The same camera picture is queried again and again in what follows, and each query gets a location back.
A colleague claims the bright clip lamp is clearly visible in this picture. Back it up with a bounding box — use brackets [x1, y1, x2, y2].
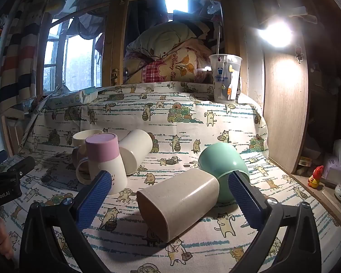
[256, 6, 318, 49]

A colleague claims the cat print tablecloth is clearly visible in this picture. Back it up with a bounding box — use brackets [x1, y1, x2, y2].
[19, 81, 341, 273]

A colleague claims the wet wipes packet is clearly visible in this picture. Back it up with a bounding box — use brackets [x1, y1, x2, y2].
[46, 89, 99, 110]

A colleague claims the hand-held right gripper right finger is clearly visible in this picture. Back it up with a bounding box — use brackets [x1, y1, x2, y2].
[228, 170, 322, 273]

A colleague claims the clear printed plastic cup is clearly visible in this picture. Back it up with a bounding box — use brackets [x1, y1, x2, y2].
[209, 54, 243, 104]

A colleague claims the beige speckled cup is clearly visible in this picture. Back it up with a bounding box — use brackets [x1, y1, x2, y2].
[136, 168, 220, 243]

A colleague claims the person's left hand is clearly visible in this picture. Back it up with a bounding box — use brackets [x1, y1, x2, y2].
[0, 217, 15, 260]

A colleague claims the cream cup with pink base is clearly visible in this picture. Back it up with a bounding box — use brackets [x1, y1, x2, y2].
[85, 133, 128, 195]

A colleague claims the round metal tin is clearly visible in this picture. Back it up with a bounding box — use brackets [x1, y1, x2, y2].
[298, 156, 316, 174]

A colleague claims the window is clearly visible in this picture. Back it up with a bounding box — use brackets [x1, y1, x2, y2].
[43, 17, 103, 94]

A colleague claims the wooden side panel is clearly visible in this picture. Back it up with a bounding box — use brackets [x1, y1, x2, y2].
[262, 44, 310, 174]

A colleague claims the pile of printed bedding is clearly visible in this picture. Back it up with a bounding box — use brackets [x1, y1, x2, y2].
[123, 20, 220, 86]

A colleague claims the clear drinking straw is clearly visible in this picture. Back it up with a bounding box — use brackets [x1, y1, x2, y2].
[217, 25, 224, 56]

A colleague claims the cream mug with handle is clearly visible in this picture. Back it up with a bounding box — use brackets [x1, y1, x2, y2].
[72, 130, 104, 185]

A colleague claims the striped curtain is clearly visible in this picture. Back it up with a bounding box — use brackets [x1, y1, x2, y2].
[0, 0, 60, 117]

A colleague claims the white tissue box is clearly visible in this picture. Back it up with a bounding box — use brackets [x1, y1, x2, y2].
[323, 139, 341, 187]

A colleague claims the green cup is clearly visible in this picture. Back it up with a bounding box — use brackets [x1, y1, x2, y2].
[198, 143, 250, 204]

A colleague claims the red and yellow figurine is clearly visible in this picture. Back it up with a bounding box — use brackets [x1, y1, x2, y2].
[308, 165, 325, 190]

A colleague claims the plain white cup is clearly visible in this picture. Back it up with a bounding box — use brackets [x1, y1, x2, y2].
[118, 129, 153, 176]

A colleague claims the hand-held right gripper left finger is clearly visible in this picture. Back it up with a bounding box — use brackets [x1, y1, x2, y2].
[19, 170, 113, 273]

